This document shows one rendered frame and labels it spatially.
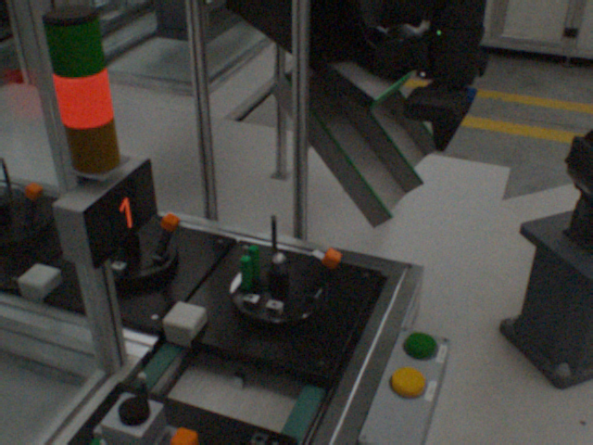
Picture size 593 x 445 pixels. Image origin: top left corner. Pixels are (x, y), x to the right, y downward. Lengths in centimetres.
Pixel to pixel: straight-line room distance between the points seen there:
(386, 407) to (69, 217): 43
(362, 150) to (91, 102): 60
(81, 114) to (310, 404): 44
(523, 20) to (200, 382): 426
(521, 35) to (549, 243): 403
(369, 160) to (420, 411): 48
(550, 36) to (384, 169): 384
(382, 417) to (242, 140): 99
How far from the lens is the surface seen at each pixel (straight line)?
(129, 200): 76
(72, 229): 72
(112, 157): 72
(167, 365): 93
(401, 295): 102
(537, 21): 495
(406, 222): 137
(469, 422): 100
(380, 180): 117
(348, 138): 116
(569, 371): 108
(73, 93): 69
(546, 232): 102
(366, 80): 108
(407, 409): 86
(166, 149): 166
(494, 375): 107
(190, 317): 93
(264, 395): 92
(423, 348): 92
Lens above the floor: 159
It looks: 33 degrees down
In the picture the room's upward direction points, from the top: straight up
